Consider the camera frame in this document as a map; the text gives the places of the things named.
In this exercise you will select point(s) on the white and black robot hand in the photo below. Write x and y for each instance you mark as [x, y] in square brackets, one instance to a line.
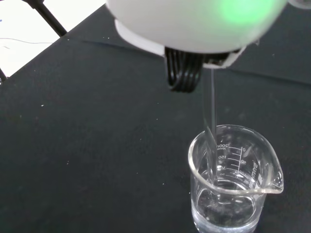
[184, 21]

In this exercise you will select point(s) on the clear glass beaker with water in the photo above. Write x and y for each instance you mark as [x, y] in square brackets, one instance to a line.
[233, 204]

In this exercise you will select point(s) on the black tripod leg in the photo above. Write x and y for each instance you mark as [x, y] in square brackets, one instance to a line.
[48, 18]

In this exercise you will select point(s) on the black bench cloth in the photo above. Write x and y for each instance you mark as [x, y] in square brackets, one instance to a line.
[97, 145]

